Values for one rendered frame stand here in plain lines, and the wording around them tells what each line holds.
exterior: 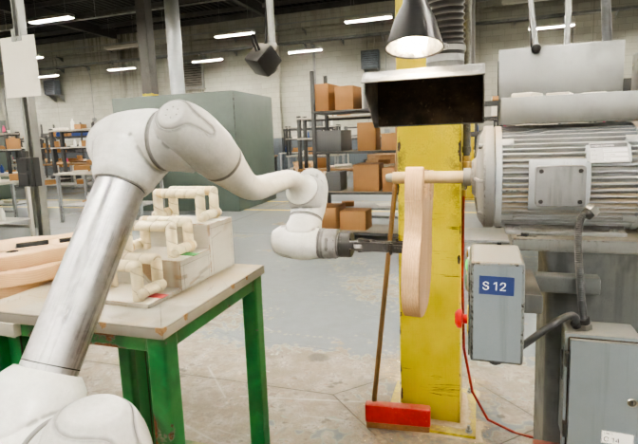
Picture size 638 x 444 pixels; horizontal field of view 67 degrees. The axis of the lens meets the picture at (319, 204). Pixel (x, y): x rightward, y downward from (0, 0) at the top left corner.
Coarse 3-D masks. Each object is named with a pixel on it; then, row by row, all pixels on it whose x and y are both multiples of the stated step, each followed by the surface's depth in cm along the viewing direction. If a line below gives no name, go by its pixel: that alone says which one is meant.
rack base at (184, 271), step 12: (156, 252) 152; (204, 252) 152; (144, 264) 145; (168, 264) 142; (180, 264) 141; (192, 264) 146; (204, 264) 152; (120, 276) 149; (144, 276) 145; (168, 276) 142; (180, 276) 141; (192, 276) 146; (204, 276) 152
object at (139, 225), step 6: (138, 222) 147; (144, 222) 146; (150, 222) 145; (156, 222) 145; (162, 222) 144; (168, 222) 143; (174, 222) 144; (132, 228) 147; (138, 228) 146; (144, 228) 146; (150, 228) 145; (156, 228) 144; (162, 228) 143
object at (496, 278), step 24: (480, 264) 91; (504, 264) 89; (480, 288) 91; (504, 288) 90; (480, 312) 92; (504, 312) 91; (480, 336) 93; (504, 336) 91; (480, 360) 93; (504, 360) 92
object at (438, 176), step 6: (396, 174) 127; (402, 174) 127; (426, 174) 125; (432, 174) 124; (438, 174) 124; (444, 174) 123; (450, 174) 123; (456, 174) 122; (462, 174) 122; (396, 180) 127; (402, 180) 127; (426, 180) 125; (432, 180) 124; (438, 180) 124; (444, 180) 123; (450, 180) 123; (456, 180) 122; (462, 180) 122
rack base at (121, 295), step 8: (112, 288) 143; (120, 288) 142; (128, 288) 142; (168, 288) 141; (176, 288) 140; (112, 296) 136; (120, 296) 135; (128, 296) 135; (168, 296) 135; (104, 304) 133; (112, 304) 132; (120, 304) 131; (128, 304) 130; (136, 304) 129; (144, 304) 128; (152, 304) 129
